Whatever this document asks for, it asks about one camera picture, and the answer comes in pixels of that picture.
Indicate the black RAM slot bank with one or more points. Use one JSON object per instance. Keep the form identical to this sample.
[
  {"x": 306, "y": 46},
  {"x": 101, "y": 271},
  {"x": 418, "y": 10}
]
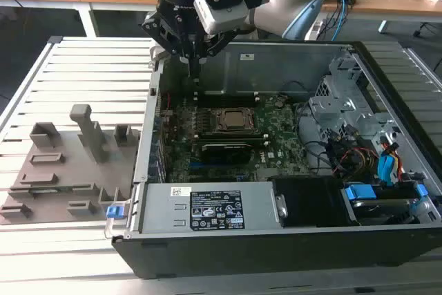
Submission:
[
  {"x": 228, "y": 138},
  {"x": 228, "y": 102}
]

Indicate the black graphics card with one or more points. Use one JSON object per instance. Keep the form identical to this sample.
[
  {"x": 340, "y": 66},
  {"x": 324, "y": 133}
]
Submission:
[{"x": 224, "y": 152}]

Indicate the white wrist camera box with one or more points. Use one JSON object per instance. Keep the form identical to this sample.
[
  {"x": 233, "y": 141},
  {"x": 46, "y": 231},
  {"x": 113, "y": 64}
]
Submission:
[{"x": 221, "y": 21}]

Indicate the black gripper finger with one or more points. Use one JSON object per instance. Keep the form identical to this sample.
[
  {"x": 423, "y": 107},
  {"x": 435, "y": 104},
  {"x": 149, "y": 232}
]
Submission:
[
  {"x": 162, "y": 29},
  {"x": 217, "y": 42}
]

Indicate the silver metal drive cage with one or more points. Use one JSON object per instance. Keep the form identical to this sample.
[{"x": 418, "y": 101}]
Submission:
[{"x": 331, "y": 108}]

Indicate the silver CPU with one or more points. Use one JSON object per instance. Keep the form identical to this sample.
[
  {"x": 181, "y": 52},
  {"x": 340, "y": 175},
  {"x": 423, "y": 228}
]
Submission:
[{"x": 238, "y": 119}]

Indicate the grey power supply unit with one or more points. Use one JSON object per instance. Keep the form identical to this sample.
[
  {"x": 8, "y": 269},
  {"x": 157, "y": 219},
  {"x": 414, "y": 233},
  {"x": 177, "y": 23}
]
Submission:
[{"x": 159, "y": 212}]

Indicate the green motherboard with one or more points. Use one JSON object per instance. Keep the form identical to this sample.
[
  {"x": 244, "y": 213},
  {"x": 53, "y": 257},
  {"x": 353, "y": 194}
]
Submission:
[{"x": 276, "y": 136}]

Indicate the black open PC case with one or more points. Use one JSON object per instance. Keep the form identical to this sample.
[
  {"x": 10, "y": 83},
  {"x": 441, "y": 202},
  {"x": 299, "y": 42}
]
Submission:
[{"x": 276, "y": 257}]

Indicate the grey parts rack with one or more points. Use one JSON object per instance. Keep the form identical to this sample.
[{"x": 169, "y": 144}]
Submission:
[{"x": 69, "y": 170}]

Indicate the black plastic fan shroud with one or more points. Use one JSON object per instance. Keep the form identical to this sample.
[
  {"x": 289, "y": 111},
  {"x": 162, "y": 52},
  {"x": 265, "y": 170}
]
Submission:
[{"x": 310, "y": 201}]

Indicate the hard disk in blue carrier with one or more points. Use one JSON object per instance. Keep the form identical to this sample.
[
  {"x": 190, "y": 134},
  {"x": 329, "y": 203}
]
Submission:
[{"x": 359, "y": 192}]

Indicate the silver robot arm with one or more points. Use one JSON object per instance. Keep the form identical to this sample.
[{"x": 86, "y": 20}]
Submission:
[{"x": 276, "y": 15}]

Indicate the coin cell battery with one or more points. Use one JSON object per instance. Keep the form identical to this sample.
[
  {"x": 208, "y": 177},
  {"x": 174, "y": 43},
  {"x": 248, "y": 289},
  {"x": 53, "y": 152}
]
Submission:
[{"x": 279, "y": 103}]

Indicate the white power strip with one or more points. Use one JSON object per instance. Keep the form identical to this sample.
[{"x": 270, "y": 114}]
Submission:
[{"x": 314, "y": 30}]

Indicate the blue case latch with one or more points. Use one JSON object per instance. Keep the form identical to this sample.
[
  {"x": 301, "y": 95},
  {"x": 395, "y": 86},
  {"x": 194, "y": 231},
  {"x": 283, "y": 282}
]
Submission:
[{"x": 114, "y": 212}]

